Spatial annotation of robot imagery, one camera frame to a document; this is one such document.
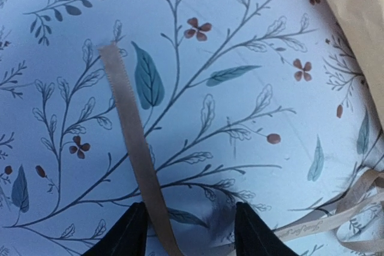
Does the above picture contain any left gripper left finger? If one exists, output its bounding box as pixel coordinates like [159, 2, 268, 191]
[83, 202, 149, 256]

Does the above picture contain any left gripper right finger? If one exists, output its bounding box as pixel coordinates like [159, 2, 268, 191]
[234, 202, 297, 256]

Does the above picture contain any tan raffia ribbon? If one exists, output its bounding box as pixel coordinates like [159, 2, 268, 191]
[98, 42, 383, 255]

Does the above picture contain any yellow wrapping paper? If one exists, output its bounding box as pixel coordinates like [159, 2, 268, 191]
[305, 0, 384, 173]

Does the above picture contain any floral patterned tablecloth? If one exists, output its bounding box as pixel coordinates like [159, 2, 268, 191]
[1, 0, 383, 255]

